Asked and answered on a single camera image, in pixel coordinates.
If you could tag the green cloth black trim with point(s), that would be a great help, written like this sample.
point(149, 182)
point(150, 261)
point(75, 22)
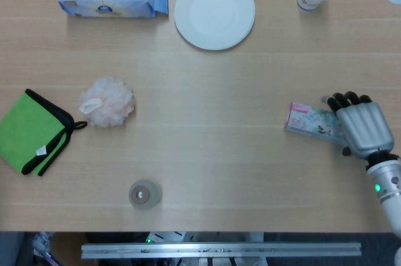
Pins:
point(28, 128)

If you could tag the floral tissue pack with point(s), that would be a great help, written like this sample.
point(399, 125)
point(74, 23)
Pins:
point(313, 122)

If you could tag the robot base electronics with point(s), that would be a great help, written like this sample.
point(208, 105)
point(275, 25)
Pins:
point(166, 237)

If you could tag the pink bath pouf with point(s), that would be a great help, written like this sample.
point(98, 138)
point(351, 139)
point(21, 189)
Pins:
point(108, 101)

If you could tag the aluminium rail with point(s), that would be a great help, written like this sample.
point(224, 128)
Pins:
point(219, 250)

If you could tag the white paper plate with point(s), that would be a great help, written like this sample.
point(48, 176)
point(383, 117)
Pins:
point(214, 11)

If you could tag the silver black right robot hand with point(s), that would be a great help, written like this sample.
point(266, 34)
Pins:
point(365, 128)

